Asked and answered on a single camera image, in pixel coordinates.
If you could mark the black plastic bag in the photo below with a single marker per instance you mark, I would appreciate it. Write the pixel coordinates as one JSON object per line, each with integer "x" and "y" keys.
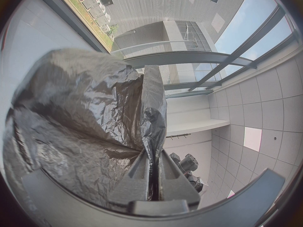
{"x": 82, "y": 103}

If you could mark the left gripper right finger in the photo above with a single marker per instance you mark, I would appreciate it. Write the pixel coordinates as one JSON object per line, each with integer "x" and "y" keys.
{"x": 175, "y": 185}

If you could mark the square ceiling light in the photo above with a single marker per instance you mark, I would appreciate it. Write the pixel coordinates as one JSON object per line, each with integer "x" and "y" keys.
{"x": 252, "y": 138}

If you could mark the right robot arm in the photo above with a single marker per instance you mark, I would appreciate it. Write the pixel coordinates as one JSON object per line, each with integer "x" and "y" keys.
{"x": 189, "y": 163}

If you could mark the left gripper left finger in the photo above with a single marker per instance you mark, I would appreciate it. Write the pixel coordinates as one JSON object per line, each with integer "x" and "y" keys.
{"x": 135, "y": 185}

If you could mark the window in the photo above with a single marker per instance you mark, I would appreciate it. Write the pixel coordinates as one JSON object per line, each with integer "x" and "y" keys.
{"x": 177, "y": 55}

